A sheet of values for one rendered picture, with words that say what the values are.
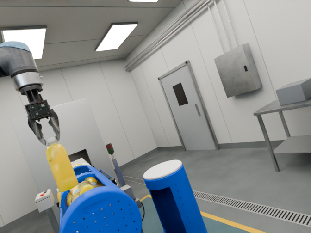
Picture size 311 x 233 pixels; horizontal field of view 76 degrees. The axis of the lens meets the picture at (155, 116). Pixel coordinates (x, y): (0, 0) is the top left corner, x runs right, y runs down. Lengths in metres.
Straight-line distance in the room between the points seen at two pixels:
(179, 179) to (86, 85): 5.25
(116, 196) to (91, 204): 0.09
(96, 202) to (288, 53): 3.46
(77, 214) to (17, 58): 0.57
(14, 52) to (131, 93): 5.96
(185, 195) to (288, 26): 3.04
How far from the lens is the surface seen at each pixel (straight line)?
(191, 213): 1.40
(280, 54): 3.80
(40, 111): 0.79
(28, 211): 5.92
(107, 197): 0.78
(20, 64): 0.84
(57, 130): 0.82
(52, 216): 1.95
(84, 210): 0.78
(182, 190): 1.33
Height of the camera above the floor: 1.44
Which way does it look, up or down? 2 degrees down
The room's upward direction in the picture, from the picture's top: 20 degrees counter-clockwise
